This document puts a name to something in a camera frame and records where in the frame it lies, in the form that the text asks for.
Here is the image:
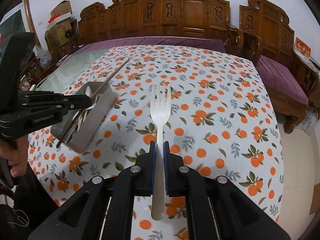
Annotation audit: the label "white plastic ladle spoon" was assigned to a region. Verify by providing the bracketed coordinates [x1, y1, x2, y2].
[76, 103, 96, 132]

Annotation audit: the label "stacked cardboard boxes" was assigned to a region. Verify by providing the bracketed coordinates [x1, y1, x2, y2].
[44, 0, 75, 52]

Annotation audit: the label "red sign plaque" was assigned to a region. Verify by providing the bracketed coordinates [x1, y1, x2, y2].
[295, 37, 311, 59]

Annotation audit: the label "purple seat cushion right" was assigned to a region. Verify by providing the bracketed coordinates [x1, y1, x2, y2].
[256, 55, 309, 105]

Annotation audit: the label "orange print tablecloth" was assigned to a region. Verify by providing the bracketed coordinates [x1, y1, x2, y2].
[27, 44, 285, 240]

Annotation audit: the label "white plastic fork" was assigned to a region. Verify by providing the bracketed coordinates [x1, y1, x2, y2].
[150, 84, 171, 220]

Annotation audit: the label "carved wooden sofa bench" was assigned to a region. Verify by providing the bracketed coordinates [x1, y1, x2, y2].
[78, 0, 244, 54]

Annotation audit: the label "dark brown chopstick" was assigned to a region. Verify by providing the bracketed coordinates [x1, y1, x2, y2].
[56, 58, 130, 148]

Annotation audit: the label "white ceramic soup spoon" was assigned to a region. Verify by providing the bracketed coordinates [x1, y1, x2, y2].
[85, 86, 93, 98]

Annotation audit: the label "person left hand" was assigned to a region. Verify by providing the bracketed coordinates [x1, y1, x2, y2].
[1, 135, 29, 177]

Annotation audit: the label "grey utensil holder box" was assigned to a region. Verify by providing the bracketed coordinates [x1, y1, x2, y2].
[50, 82, 116, 153]

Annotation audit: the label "carved wooden armchair right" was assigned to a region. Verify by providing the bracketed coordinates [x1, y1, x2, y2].
[239, 0, 294, 66]

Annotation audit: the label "purple cushion back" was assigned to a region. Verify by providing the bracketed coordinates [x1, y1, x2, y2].
[73, 36, 226, 55]

